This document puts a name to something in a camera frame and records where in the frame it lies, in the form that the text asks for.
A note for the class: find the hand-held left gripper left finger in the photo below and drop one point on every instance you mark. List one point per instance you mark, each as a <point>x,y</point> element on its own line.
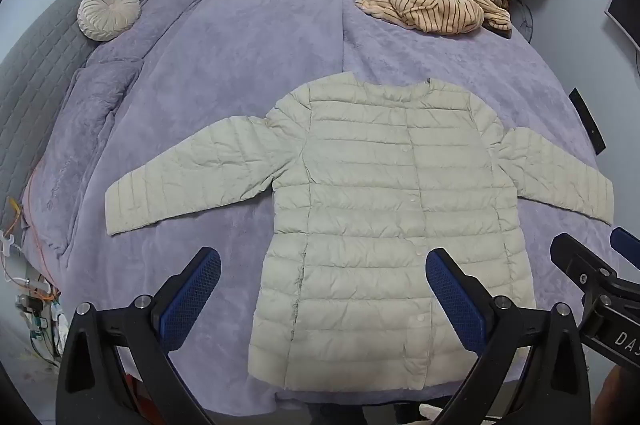
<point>192,297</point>

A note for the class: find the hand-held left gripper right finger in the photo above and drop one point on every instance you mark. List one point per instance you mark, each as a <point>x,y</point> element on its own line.
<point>452,300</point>

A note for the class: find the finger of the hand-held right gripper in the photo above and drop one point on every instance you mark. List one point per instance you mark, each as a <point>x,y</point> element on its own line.
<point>627,245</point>
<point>580,260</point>

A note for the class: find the cream quilted down jacket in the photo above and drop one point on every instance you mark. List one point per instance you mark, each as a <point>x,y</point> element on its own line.
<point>360,205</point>

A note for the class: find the black fabric tag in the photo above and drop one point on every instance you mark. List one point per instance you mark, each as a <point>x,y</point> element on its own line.
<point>586,120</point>

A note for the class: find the dark flat screen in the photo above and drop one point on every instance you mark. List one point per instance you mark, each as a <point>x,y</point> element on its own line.
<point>631,5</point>

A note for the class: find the purple fleece blanket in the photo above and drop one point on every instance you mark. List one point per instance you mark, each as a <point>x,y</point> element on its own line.
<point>250,55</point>

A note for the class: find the grey quilted headboard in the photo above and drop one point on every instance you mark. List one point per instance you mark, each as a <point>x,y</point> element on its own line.
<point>40,70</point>

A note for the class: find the cream striped garment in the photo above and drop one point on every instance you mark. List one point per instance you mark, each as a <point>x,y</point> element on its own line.
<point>430,10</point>

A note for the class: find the round cream pleated cushion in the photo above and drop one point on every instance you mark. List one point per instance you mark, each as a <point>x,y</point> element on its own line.
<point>110,10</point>

